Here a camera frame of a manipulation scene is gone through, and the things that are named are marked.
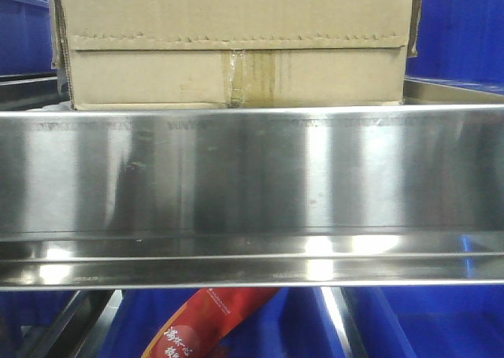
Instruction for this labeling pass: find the plain cardboard box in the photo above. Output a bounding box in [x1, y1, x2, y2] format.
[50, 0, 421, 110]

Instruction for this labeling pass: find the stainless steel shelf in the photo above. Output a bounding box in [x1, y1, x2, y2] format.
[0, 74, 504, 358]

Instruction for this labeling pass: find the red snack package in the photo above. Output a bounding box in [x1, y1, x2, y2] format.
[142, 287, 280, 357]

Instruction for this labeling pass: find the blue storage bin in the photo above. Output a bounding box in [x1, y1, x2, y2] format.
[98, 287, 343, 357]

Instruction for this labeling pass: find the blue bin lower right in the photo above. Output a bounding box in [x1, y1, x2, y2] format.
[346, 286, 503, 357]

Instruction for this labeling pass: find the blue bin upper right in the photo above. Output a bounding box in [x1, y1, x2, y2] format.
[406, 0, 503, 94]

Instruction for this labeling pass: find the blue bin upper left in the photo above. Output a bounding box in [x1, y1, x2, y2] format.
[1, 0, 53, 76]

